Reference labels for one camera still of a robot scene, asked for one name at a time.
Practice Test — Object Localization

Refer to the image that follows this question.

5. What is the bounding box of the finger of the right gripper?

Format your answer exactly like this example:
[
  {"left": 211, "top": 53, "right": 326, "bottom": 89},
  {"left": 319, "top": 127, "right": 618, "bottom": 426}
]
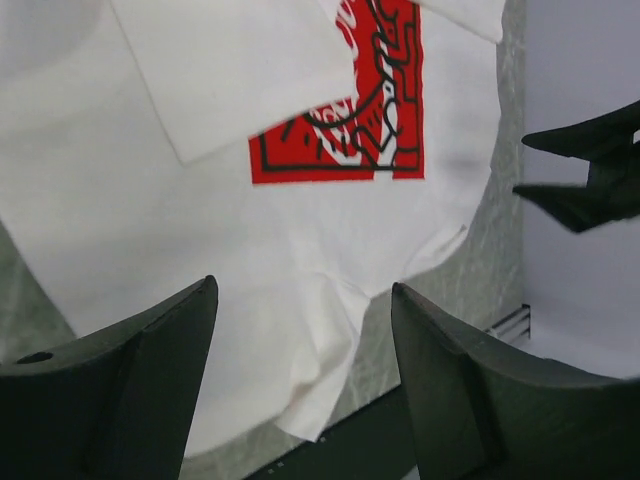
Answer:
[
  {"left": 522, "top": 101, "right": 639, "bottom": 164},
  {"left": 513, "top": 184, "right": 639, "bottom": 234}
]

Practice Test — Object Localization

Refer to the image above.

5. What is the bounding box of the aluminium frame rail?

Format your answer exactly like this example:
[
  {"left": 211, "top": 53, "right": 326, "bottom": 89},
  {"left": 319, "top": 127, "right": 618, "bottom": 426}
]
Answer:
[{"left": 486, "top": 304, "right": 531, "bottom": 346}]

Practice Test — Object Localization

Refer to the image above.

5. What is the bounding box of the black base beam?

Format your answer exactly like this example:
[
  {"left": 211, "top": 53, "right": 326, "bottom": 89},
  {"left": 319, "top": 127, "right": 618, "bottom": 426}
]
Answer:
[{"left": 248, "top": 387, "right": 416, "bottom": 480}]

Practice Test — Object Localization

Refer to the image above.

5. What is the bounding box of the white Coca-Cola t-shirt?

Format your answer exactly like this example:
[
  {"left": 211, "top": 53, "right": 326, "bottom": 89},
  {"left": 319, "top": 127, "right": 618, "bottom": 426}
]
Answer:
[{"left": 1, "top": 1, "right": 505, "bottom": 456}]

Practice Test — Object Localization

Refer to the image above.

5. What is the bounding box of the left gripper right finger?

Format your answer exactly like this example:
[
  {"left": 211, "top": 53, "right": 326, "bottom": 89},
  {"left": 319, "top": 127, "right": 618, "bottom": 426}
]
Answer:
[{"left": 391, "top": 283, "right": 639, "bottom": 479}]

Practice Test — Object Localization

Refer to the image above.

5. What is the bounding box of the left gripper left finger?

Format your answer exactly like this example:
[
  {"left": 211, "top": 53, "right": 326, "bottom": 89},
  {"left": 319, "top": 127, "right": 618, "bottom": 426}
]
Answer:
[{"left": 1, "top": 276, "right": 219, "bottom": 479}]

